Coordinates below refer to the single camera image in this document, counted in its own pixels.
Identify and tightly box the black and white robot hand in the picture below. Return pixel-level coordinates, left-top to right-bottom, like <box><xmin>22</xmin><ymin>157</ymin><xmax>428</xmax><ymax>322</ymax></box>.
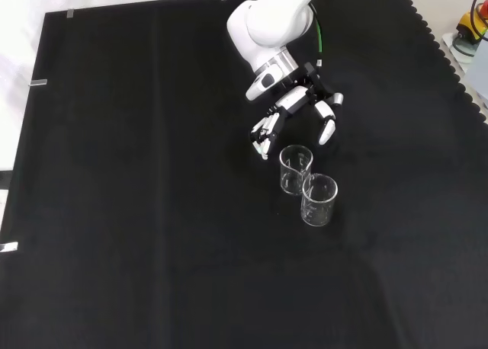
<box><xmin>249</xmin><ymin>61</ymin><xmax>345</xmax><ymax>162</ymax></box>

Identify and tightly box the clear glass beaker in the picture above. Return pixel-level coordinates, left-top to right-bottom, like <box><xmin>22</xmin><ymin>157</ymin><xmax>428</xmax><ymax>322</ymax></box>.
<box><xmin>300</xmin><ymin>173</ymin><xmax>339</xmax><ymax>227</ymax></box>
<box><xmin>278</xmin><ymin>143</ymin><xmax>314</xmax><ymax>196</ymax></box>

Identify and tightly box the black bench cloth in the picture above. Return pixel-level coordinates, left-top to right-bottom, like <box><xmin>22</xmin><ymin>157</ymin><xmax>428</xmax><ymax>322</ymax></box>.
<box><xmin>0</xmin><ymin>0</ymin><xmax>488</xmax><ymax>349</ymax></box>

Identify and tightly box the yellow stop button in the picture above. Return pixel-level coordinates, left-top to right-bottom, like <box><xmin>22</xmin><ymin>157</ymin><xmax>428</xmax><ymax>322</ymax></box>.
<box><xmin>456</xmin><ymin>0</ymin><xmax>488</xmax><ymax>45</ymax></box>

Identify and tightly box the green cable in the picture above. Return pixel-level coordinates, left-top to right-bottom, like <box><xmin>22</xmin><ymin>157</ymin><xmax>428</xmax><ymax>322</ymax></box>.
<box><xmin>309</xmin><ymin>2</ymin><xmax>326</xmax><ymax>72</ymax></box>

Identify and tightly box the dark cable loop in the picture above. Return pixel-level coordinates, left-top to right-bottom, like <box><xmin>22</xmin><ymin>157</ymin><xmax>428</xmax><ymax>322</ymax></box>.
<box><xmin>452</xmin><ymin>32</ymin><xmax>476</xmax><ymax>59</ymax></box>

